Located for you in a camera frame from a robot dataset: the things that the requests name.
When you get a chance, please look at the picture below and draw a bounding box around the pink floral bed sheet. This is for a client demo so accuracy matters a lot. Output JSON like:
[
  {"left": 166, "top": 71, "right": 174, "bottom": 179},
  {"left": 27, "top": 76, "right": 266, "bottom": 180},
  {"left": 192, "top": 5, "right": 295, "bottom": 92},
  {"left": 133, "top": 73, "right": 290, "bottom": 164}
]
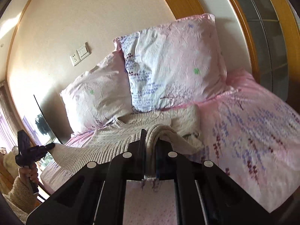
[{"left": 40, "top": 69, "right": 300, "bottom": 225}]

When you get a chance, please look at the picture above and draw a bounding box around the person's left forearm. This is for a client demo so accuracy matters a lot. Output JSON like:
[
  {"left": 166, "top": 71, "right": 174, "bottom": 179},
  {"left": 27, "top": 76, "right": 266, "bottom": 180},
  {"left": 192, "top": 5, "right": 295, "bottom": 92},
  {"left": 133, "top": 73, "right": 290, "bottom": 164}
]
[{"left": 8, "top": 175, "right": 36, "bottom": 217}]

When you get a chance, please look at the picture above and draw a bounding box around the person's left hand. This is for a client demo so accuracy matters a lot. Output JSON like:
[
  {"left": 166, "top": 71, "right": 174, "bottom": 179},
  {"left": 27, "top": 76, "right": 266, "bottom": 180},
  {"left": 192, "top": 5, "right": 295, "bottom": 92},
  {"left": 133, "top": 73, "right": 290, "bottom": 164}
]
[{"left": 19, "top": 163, "right": 39, "bottom": 185}]

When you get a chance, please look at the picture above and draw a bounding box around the black television screen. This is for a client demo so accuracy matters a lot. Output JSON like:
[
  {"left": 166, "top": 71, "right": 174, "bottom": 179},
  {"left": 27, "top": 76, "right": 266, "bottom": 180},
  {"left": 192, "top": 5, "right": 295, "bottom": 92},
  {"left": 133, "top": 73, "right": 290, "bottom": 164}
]
[{"left": 23, "top": 95, "right": 71, "bottom": 146}]

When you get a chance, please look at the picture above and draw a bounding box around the small pink floral pillow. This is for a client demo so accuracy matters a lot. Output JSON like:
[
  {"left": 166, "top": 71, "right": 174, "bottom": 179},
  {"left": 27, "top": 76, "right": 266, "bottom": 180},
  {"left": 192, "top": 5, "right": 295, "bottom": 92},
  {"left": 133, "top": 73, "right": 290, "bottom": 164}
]
[{"left": 60, "top": 51, "right": 134, "bottom": 135}]

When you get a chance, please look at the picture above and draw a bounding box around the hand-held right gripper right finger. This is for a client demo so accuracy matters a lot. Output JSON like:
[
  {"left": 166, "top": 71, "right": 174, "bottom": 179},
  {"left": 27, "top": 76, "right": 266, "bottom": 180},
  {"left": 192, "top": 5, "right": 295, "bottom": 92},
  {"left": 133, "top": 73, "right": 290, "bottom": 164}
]
[{"left": 156, "top": 143, "right": 276, "bottom": 225}]

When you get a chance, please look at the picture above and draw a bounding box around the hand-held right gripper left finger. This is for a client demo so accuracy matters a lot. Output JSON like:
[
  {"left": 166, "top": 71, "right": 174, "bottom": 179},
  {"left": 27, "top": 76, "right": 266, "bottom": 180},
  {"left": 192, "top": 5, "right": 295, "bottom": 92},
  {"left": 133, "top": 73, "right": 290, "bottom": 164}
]
[{"left": 26, "top": 129, "right": 147, "bottom": 225}]

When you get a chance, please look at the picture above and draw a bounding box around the purple curtain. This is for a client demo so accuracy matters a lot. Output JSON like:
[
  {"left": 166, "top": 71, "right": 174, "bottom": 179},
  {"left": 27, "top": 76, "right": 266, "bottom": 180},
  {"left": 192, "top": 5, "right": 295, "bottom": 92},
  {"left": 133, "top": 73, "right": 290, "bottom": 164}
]
[{"left": 0, "top": 82, "right": 27, "bottom": 151}]

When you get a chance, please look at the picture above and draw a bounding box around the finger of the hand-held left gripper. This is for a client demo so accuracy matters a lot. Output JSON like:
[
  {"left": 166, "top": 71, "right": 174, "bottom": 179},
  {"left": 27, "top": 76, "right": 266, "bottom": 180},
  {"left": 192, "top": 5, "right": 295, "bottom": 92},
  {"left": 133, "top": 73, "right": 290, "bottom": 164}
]
[{"left": 35, "top": 143, "right": 56, "bottom": 163}]

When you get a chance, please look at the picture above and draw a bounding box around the white wall switch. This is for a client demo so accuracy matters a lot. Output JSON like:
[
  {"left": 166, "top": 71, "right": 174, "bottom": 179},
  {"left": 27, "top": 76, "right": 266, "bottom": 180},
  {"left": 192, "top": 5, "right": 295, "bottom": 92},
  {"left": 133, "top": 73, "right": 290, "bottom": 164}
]
[{"left": 76, "top": 42, "right": 92, "bottom": 60}]

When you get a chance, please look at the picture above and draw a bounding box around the large pink floral pillow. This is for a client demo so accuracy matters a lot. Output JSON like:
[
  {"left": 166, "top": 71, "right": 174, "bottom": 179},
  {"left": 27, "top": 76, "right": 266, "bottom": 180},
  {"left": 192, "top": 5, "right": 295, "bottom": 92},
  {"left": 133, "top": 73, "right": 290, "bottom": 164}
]
[{"left": 113, "top": 13, "right": 235, "bottom": 113}]

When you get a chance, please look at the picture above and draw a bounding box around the frosted glass sliding door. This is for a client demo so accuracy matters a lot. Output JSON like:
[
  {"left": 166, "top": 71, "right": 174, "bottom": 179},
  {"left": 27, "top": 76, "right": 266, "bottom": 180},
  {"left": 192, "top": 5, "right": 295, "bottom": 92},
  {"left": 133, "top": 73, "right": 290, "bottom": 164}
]
[{"left": 226, "top": 0, "right": 300, "bottom": 104}]

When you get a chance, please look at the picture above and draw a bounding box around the white wall socket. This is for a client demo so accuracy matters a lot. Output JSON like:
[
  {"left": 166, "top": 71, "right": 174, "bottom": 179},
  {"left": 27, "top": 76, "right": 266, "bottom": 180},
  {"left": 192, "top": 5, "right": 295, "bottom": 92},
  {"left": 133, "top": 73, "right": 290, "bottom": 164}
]
[{"left": 69, "top": 53, "right": 81, "bottom": 67}]

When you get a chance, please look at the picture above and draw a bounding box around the beige knit sweater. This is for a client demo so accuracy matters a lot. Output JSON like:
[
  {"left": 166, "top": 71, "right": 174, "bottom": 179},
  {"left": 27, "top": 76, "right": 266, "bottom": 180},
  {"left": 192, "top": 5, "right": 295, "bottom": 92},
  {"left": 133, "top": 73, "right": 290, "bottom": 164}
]
[{"left": 50, "top": 105, "right": 205, "bottom": 179}]

